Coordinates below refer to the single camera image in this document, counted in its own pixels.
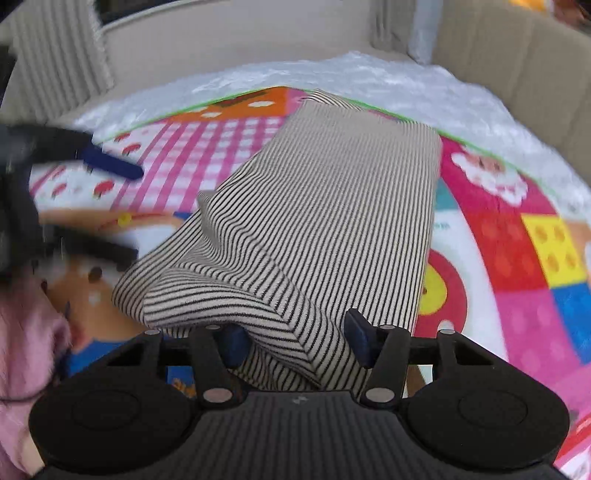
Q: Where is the beige padded headboard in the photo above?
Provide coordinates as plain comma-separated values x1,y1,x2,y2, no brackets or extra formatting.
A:
433,1,590,181

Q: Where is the beige pleated curtain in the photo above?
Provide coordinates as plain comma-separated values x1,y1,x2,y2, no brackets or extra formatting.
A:
1,1,114,123

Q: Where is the colourful cartoon play mat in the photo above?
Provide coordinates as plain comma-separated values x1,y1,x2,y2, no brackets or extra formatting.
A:
31,87,590,479

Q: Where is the light blue sheer curtain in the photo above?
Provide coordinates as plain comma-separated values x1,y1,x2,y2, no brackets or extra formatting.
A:
408,0,444,65

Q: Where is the white quilted mattress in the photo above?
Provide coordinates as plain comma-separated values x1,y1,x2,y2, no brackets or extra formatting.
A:
62,52,590,219

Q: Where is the beige striped knit garment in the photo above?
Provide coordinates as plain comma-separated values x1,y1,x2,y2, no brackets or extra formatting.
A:
112,92,442,393

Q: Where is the pink fluffy sleeve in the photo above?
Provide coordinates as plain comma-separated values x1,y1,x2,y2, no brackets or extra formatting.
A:
1,275,71,479

